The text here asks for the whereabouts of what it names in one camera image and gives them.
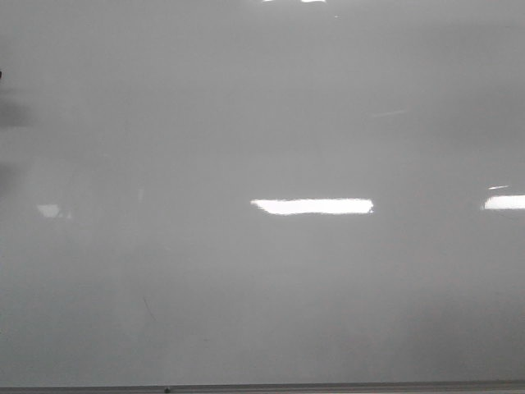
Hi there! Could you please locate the white glossy whiteboard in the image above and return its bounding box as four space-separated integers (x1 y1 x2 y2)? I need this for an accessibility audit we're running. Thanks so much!
1 1 524 387

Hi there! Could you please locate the grey aluminium whiteboard frame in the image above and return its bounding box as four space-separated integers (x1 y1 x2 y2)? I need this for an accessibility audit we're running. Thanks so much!
1 380 524 393

